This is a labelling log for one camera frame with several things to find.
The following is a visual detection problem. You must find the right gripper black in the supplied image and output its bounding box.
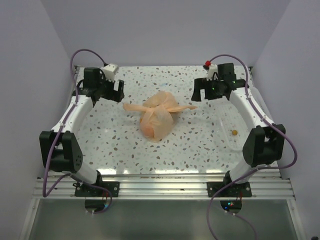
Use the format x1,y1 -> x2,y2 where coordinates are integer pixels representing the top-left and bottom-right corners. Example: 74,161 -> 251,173
191,76 -> 224,102

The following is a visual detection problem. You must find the orange translucent plastic bag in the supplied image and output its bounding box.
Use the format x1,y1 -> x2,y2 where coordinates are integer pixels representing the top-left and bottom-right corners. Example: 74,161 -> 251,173
123,91 -> 197,142

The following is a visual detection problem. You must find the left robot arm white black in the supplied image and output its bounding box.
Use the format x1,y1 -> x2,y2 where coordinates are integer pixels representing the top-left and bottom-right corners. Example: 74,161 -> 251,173
39,63 -> 124,197

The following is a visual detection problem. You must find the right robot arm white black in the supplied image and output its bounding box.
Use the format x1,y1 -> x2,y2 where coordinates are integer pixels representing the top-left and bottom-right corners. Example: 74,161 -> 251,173
191,61 -> 286,197

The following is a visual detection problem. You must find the white plastic tray basket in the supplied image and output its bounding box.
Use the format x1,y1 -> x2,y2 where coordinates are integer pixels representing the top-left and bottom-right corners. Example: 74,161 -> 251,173
217,86 -> 266,152

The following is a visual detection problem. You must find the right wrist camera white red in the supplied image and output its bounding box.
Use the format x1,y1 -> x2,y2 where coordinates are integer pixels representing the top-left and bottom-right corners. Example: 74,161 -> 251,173
203,60 -> 219,81

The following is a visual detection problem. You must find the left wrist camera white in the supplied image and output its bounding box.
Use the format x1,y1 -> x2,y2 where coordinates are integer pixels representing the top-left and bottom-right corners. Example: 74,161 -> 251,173
101,63 -> 119,82

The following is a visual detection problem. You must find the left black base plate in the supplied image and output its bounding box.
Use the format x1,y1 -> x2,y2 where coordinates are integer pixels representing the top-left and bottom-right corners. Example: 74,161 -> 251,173
72,181 -> 120,198

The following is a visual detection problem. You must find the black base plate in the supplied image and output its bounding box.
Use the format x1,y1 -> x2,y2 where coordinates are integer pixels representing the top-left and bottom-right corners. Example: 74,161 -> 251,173
72,181 -> 120,198
206,181 -> 252,198

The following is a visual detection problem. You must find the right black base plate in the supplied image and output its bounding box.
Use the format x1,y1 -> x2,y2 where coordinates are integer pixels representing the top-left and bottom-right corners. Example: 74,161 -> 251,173
206,181 -> 252,198

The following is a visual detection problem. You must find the aluminium rail frame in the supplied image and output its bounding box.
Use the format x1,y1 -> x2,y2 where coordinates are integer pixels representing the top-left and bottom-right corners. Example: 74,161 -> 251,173
29,65 -> 298,240

